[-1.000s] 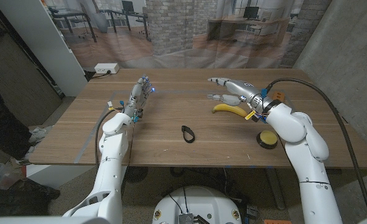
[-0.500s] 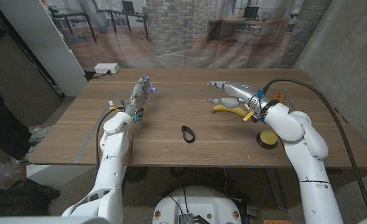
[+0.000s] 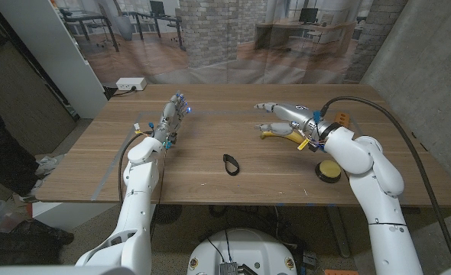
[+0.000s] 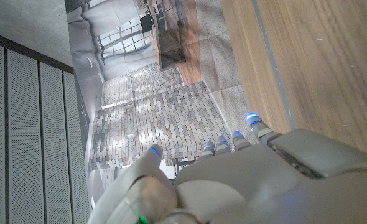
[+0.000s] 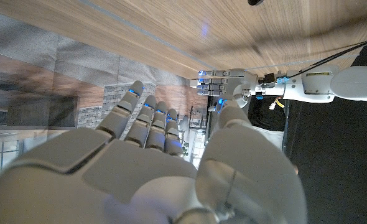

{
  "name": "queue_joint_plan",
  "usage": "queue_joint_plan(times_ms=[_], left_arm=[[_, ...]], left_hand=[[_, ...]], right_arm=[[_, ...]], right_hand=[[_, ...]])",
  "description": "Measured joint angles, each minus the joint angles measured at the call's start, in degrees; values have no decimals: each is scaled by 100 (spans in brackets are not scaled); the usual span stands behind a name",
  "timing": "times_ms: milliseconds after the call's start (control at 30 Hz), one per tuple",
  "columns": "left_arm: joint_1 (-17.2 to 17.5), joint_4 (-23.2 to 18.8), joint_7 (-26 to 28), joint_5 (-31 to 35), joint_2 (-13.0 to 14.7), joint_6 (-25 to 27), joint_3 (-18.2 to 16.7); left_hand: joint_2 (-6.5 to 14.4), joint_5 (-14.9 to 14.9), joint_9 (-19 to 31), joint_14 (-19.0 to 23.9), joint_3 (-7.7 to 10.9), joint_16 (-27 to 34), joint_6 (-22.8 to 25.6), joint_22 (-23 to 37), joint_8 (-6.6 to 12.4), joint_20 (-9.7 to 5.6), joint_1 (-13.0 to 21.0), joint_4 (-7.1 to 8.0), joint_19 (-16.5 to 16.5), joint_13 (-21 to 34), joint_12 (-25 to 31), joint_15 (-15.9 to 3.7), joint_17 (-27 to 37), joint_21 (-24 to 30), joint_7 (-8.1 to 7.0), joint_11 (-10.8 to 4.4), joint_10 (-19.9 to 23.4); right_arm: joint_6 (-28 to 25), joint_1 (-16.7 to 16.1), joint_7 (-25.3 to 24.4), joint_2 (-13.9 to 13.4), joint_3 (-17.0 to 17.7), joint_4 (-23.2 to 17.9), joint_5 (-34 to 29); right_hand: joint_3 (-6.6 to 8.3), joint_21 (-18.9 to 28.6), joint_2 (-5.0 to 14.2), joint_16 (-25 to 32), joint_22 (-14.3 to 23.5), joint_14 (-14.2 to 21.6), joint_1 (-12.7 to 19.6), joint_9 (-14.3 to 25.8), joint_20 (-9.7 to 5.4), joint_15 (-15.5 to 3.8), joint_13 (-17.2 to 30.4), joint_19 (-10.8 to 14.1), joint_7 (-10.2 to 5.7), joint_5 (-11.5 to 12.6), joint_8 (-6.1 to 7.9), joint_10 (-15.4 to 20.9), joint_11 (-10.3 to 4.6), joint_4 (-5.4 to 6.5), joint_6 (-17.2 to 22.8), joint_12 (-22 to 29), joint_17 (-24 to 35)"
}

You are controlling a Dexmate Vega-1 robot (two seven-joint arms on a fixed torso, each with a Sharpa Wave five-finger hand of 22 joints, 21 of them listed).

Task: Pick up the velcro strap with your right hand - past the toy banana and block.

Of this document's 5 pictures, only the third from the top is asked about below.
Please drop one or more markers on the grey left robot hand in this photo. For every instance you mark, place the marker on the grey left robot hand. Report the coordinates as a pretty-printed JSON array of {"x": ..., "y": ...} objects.
[{"x": 170, "y": 118}]

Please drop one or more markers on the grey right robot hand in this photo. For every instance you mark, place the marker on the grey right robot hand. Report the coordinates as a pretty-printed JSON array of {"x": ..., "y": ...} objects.
[{"x": 294, "y": 114}]

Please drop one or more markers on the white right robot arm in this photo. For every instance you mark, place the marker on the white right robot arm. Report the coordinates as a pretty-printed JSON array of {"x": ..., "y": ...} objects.
[{"x": 348, "y": 153}]

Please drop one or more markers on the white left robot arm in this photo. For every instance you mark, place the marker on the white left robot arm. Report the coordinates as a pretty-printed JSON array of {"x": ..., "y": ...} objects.
[{"x": 137, "y": 191}]

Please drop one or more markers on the yellow toy banana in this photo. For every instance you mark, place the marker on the yellow toy banana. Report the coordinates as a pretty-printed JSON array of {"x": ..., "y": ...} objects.
[{"x": 292, "y": 137}]

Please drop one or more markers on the orange toy block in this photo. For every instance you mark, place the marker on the orange toy block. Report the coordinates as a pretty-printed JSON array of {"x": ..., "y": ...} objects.
[{"x": 342, "y": 117}]

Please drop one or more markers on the white power strip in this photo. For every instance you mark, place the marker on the white power strip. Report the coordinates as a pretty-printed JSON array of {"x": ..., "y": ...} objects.
[{"x": 130, "y": 83}]

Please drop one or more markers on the yellow button with black base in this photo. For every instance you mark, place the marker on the yellow button with black base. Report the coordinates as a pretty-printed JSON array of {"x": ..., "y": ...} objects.
[{"x": 326, "y": 170}]

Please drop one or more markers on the printed office backdrop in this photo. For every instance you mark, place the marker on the printed office backdrop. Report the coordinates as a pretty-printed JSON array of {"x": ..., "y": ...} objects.
[{"x": 210, "y": 38}]

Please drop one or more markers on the grey crumpled cloth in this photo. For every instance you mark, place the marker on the grey crumpled cloth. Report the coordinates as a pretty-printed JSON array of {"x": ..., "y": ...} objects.
[{"x": 47, "y": 166}]

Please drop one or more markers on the white cabinet panel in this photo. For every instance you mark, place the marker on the white cabinet panel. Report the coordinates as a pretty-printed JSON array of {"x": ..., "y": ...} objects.
[{"x": 49, "y": 49}]

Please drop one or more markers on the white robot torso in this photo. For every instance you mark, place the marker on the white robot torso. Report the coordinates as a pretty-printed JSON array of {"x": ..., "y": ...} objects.
[{"x": 244, "y": 248}]

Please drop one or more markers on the dark clothed person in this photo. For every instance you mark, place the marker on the dark clothed person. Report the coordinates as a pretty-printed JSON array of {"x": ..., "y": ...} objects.
[{"x": 4, "y": 153}]

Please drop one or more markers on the black bag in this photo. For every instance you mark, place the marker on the black bag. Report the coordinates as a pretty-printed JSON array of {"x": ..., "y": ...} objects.
[{"x": 23, "y": 240}]

